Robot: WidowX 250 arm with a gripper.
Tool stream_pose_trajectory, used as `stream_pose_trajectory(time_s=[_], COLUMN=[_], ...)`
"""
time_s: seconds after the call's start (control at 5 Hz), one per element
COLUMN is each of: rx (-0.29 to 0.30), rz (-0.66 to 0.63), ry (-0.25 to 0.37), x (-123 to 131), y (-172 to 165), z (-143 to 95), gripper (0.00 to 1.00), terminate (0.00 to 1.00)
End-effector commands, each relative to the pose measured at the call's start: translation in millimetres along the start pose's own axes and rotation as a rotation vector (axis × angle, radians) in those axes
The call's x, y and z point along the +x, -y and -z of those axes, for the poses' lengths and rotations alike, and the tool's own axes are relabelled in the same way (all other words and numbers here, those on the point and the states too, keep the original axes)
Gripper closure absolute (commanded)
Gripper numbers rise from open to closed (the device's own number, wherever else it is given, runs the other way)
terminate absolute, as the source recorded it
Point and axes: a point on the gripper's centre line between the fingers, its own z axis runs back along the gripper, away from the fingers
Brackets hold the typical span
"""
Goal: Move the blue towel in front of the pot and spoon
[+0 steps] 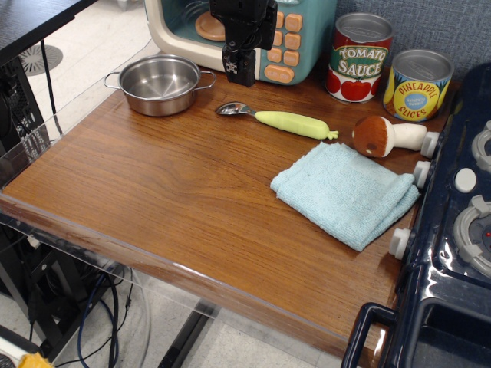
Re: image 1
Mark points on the pineapple slices can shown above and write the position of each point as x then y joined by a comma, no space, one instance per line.
417,84

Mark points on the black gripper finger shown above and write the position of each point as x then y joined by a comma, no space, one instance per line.
231,63
248,67

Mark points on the light blue towel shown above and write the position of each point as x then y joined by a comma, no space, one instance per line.
347,195

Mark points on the dark blue toy stove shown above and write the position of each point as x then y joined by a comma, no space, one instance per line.
442,314

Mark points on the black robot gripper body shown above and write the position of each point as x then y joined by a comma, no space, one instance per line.
248,24

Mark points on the tomato sauce can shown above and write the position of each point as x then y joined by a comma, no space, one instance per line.
360,48

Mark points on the teal toy microwave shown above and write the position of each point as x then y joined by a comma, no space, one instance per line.
302,33

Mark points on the black desk at left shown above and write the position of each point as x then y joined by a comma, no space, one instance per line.
25,23

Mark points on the spoon with green handle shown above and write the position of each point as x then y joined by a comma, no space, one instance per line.
289,122

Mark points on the plush brown mushroom toy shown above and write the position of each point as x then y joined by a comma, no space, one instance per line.
376,136

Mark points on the small steel pot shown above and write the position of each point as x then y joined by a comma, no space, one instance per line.
160,85

